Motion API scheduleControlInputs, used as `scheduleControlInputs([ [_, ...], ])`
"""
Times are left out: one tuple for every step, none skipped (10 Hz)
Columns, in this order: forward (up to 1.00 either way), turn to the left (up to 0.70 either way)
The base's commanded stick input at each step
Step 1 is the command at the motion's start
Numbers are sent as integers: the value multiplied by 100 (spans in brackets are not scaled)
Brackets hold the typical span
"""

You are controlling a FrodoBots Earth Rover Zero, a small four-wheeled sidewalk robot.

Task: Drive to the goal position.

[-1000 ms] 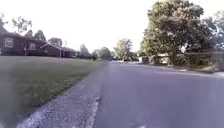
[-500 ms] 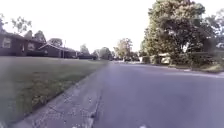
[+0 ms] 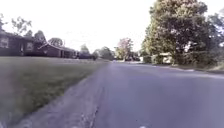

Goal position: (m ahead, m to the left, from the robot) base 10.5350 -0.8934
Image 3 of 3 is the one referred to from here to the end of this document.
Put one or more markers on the distant dark trees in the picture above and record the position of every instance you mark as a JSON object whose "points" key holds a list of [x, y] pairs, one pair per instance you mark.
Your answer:
{"points": [[105, 53]]}

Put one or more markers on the small pale tree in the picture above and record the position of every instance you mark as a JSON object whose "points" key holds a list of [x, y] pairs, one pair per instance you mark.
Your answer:
{"points": [[124, 48]]}

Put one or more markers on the pale building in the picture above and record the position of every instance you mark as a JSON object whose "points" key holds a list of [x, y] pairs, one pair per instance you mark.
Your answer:
{"points": [[165, 58]]}

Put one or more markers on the low brick house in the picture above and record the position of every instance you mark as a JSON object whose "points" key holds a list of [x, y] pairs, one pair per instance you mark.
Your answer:
{"points": [[56, 51]]}

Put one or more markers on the grey asphalt road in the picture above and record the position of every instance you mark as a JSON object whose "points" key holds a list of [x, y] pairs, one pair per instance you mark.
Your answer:
{"points": [[160, 96]]}

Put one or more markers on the pale concrete gutter strip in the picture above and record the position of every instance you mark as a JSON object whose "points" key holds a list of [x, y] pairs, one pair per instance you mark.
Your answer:
{"points": [[66, 106]]}

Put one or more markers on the robot's own part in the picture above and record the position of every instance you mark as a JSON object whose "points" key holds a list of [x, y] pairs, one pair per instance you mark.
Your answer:
{"points": [[142, 126]]}

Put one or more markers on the huge green tree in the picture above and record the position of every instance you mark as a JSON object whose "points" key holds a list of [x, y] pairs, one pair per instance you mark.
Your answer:
{"points": [[176, 30]]}

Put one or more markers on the green grass lawn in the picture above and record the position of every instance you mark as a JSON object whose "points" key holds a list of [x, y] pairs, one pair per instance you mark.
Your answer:
{"points": [[40, 76]]}

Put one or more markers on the trees behind houses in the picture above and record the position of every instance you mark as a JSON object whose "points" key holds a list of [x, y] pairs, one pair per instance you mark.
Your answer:
{"points": [[39, 36]]}

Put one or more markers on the dark brick house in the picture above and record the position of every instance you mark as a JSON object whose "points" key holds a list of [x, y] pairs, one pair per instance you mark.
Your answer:
{"points": [[13, 45]]}

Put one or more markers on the grass verge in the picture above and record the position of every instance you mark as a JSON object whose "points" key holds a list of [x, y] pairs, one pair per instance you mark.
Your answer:
{"points": [[215, 67]]}

